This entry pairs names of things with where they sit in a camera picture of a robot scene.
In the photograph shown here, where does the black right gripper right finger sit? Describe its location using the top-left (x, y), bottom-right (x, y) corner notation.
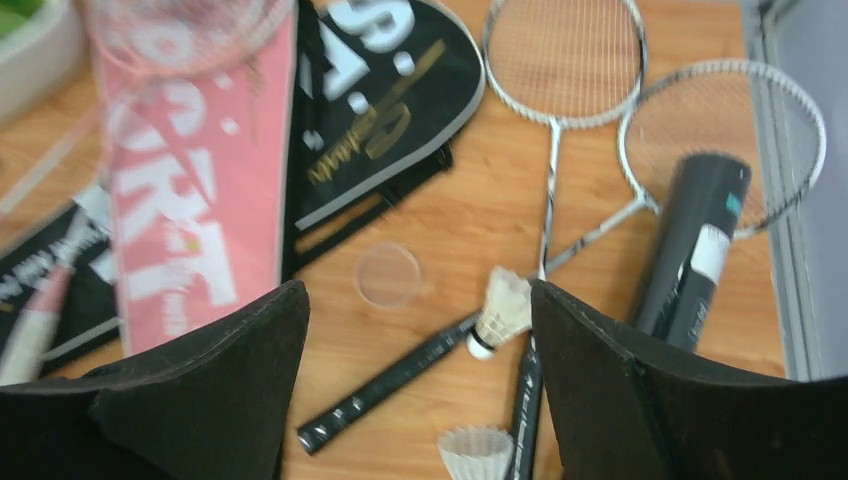
top-left (531, 280), bottom-right (847, 479)

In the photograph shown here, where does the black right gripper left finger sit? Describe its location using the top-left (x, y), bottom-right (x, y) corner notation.
top-left (1, 280), bottom-right (310, 479)

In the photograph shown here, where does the white shuttlecock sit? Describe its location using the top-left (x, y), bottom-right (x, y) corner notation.
top-left (466, 266), bottom-right (532, 360)
top-left (437, 426), bottom-right (514, 480)

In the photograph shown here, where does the pink badminton racket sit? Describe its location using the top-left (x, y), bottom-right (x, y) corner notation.
top-left (0, 0), bottom-right (296, 388)

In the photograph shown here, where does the clear round tube lid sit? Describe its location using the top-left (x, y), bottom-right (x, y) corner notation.
top-left (353, 242), bottom-right (423, 309)

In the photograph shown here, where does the black shuttlecock tube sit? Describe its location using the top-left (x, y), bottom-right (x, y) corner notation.
top-left (627, 153), bottom-right (752, 352)

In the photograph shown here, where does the pink racket cover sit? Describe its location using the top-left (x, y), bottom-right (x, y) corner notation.
top-left (89, 1), bottom-right (298, 355)

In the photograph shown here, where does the white racket right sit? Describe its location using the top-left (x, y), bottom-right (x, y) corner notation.
top-left (506, 58), bottom-right (829, 480)

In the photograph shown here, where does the white racket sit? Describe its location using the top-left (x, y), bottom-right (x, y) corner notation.
top-left (506, 58), bottom-right (829, 480)
top-left (296, 0), bottom-right (649, 457)

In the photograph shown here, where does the white racket left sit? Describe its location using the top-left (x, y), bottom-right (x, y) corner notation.
top-left (296, 0), bottom-right (649, 457)

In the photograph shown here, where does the black racket cover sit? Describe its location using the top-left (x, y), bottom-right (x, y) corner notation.
top-left (0, 0), bottom-right (488, 376)

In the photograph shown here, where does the white rectangular tray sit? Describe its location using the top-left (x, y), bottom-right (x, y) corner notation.
top-left (1, 1), bottom-right (88, 125)

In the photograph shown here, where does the green leafy vegetable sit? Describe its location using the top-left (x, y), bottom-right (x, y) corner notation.
top-left (1, 0), bottom-right (43, 38)

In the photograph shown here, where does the white shuttlecock on handle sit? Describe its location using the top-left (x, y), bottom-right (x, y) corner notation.
top-left (466, 266), bottom-right (532, 360)

